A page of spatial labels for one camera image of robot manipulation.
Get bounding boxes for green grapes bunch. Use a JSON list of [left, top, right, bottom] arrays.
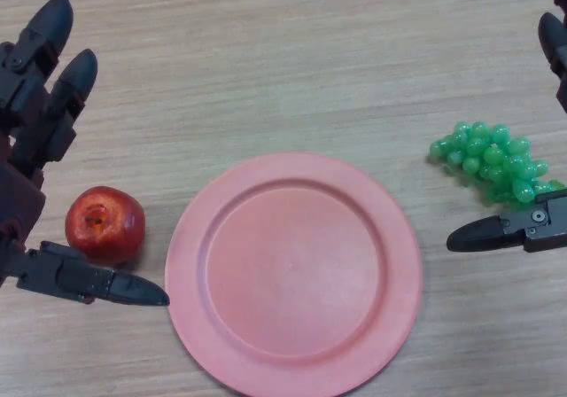
[[427, 121, 567, 214]]

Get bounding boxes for red apple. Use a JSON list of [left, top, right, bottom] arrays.
[[65, 185, 147, 266]]

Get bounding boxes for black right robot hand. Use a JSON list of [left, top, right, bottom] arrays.
[[446, 0, 567, 254]]

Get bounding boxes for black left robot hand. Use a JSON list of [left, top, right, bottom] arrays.
[[0, 0, 171, 307]]

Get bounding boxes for pink round plate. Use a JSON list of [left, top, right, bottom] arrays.
[[164, 151, 423, 397]]

